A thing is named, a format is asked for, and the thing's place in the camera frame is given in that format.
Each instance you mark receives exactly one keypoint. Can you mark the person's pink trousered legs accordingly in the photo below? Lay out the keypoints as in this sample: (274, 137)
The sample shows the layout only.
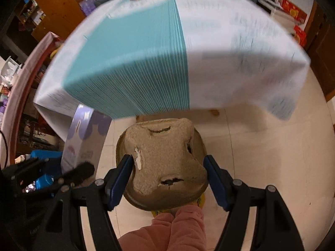
(165, 230)

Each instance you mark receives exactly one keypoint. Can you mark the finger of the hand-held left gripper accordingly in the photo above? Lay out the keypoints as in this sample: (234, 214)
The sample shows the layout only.
(78, 171)
(26, 167)

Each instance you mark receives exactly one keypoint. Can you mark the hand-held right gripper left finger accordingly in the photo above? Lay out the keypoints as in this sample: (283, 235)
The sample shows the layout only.
(120, 180)

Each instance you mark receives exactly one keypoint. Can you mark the purple box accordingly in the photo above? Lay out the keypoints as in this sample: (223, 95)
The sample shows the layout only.
(87, 7)

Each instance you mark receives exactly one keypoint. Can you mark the white teal tablecloth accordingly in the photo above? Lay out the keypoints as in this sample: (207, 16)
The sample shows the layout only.
(235, 57)

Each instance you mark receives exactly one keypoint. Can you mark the brown pulp cup carrier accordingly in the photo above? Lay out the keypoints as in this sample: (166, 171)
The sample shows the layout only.
(165, 157)

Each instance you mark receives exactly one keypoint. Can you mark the large red gift box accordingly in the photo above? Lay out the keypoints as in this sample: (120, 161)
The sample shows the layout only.
(294, 10)

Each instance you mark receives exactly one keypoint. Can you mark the white low cabinet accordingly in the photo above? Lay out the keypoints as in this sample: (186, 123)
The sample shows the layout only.
(271, 6)

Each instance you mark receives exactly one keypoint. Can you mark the blue plastic stool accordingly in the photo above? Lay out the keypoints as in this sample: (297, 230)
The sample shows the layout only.
(44, 181)

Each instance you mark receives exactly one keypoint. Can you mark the brown wooden door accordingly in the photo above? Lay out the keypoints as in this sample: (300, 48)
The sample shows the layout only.
(322, 52)

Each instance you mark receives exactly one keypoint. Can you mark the purple white carton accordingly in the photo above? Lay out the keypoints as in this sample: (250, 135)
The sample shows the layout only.
(83, 136)

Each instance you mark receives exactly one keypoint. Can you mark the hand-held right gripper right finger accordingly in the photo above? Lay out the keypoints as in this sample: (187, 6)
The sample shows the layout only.
(214, 180)

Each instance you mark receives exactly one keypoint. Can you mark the pink cloth covered furniture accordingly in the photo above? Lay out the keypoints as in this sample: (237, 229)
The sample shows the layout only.
(23, 83)

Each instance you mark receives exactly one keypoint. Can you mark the wooden cabinet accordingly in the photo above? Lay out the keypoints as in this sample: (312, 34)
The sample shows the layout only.
(57, 5)

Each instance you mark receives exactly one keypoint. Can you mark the small red gift box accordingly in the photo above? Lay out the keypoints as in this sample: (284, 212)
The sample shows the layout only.
(300, 35)

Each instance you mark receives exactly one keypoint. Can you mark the yellow item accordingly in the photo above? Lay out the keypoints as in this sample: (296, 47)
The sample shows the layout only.
(55, 51)

